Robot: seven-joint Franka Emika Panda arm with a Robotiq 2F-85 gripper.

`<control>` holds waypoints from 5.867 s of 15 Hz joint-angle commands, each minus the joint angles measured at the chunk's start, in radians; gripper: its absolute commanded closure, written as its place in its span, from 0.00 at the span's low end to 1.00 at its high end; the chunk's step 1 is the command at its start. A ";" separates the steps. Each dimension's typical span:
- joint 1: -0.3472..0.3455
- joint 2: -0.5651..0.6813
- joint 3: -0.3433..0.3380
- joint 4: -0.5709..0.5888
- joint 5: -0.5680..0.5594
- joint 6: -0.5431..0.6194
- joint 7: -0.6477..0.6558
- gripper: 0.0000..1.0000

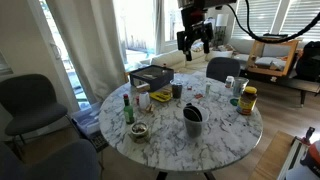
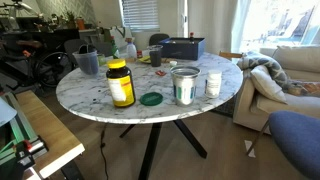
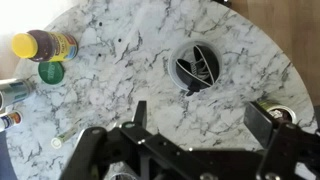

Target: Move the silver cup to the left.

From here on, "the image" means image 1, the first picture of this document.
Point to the clear cup dark liquid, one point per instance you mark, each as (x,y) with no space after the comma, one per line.
(176,85)

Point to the beige curtain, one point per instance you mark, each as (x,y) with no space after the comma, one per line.
(89,31)

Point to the green round lid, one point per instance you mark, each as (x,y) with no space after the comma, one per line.
(234,101)

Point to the yellow plate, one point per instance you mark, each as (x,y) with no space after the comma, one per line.
(160,96)

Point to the green glass bottle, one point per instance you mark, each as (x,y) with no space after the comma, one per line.
(128,110)

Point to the blue chair behind table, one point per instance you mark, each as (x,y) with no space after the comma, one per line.
(219,68)

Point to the small red packet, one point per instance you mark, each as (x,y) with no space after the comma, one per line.
(198,96)

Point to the amber vitamin bottle yellow lid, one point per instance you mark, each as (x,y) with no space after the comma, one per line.
(247,100)

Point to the white pill bottle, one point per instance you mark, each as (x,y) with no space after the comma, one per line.
(229,82)

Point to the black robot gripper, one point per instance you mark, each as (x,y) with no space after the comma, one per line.
(195,28)

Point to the blue chair foreground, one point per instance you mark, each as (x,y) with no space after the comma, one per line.
(75,161)

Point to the white small jar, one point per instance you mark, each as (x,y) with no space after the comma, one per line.
(144,100)

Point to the black backpack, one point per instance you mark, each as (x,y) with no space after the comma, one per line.
(308,65)

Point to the clear plastic storage bin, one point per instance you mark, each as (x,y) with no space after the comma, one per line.
(86,119)

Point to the cream sofa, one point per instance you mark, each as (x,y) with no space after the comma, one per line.
(176,60)

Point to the grey chair left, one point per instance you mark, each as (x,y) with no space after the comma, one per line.
(31,101)

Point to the clear measuring cup black scoop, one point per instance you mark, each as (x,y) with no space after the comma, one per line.
(195,117)

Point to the wooden frame shelf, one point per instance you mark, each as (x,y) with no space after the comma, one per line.
(272,59)

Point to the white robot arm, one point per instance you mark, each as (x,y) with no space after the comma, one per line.
(203,5)

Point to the navy blue open box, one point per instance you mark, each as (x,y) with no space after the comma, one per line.
(155,76)

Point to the small glass vial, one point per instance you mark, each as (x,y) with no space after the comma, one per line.
(208,86)

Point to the round tin with snacks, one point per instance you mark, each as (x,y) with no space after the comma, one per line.
(139,132)

